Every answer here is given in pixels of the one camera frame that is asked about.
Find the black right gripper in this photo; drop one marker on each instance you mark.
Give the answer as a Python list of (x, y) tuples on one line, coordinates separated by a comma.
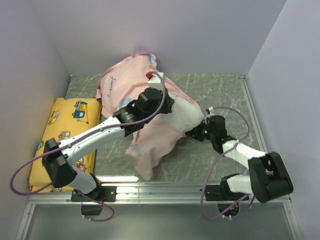
[(195, 134)]

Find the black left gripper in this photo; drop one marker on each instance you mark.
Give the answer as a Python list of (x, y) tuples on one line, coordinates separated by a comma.
[(169, 101)]

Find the white pillow insert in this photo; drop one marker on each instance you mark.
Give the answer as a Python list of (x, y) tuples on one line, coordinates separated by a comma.
[(186, 115)]

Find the pink pillowcase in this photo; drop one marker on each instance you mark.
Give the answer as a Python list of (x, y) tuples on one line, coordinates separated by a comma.
[(122, 83)]

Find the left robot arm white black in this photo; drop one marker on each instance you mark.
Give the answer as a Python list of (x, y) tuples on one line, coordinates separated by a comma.
[(60, 158)]

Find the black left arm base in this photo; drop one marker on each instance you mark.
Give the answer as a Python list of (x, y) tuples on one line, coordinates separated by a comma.
[(92, 204)]

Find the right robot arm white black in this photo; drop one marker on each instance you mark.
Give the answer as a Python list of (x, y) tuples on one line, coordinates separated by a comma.
[(267, 178)]

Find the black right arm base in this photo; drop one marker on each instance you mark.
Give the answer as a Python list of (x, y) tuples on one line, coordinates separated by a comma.
[(222, 193)]

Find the yellow cartoon car pillow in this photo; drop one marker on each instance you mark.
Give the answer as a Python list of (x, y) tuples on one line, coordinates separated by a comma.
[(68, 118)]

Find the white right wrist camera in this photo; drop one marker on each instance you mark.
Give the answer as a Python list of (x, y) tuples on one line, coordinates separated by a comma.
[(210, 111)]

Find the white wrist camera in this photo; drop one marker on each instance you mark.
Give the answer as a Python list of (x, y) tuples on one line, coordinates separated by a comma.
[(154, 81), (210, 111)]

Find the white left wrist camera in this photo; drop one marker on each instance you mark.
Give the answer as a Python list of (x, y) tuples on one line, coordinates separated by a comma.
[(154, 81)]

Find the aluminium right side rail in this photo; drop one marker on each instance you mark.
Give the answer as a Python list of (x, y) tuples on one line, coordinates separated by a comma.
[(253, 115)]

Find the aluminium rail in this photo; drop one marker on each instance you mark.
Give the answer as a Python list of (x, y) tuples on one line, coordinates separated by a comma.
[(152, 211), (253, 115)]

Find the aluminium front rail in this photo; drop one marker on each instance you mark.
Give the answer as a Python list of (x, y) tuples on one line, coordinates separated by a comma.
[(152, 211)]

